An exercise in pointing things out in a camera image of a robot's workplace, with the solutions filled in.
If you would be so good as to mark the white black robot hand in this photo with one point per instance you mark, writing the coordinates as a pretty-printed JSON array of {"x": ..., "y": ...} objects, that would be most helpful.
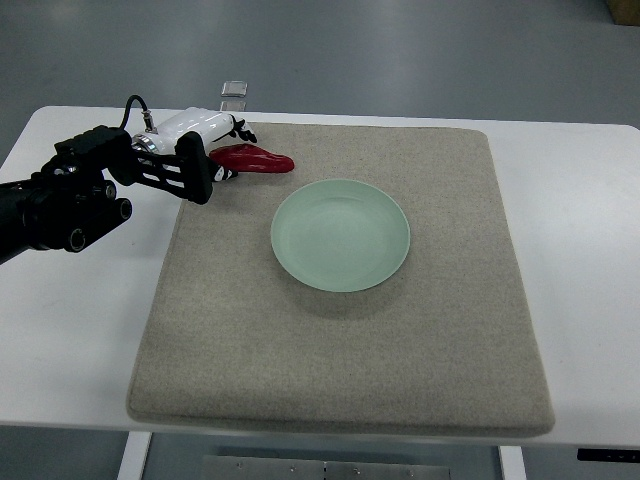
[{"x": 159, "y": 140}]

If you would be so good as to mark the red pepper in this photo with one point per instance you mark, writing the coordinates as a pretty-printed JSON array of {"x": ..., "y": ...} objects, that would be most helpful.
[{"x": 249, "y": 158}]

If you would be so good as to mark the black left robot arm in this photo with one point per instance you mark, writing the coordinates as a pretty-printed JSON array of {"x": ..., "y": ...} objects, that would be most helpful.
[{"x": 72, "y": 201}]

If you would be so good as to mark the lower floor outlet plate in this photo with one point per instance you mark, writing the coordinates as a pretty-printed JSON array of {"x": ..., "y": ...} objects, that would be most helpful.
[{"x": 233, "y": 105}]

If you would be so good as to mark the light green plate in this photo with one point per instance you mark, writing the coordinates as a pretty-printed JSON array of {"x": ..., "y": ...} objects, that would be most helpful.
[{"x": 340, "y": 235}]

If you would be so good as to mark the beige felt mat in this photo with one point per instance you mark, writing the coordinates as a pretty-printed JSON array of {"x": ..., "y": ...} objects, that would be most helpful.
[{"x": 444, "y": 347}]

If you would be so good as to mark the left white table leg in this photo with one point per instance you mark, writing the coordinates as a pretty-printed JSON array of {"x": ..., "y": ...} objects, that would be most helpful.
[{"x": 134, "y": 456}]

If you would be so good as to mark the white table leg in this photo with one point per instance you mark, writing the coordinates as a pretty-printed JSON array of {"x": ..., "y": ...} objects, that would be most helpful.
[
  {"x": 134, "y": 456},
  {"x": 512, "y": 463}
]

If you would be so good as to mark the cardboard box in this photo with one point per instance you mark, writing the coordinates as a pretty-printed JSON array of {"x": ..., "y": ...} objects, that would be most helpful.
[{"x": 625, "y": 12}]

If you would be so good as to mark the right white table leg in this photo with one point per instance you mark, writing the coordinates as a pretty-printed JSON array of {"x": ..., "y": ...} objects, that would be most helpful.
[{"x": 512, "y": 463}]

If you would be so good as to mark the black table control panel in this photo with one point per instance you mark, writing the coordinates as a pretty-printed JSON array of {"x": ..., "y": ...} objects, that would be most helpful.
[{"x": 608, "y": 455}]

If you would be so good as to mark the metal base plate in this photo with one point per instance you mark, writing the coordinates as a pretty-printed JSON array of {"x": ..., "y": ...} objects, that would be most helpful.
[{"x": 233, "y": 467}]

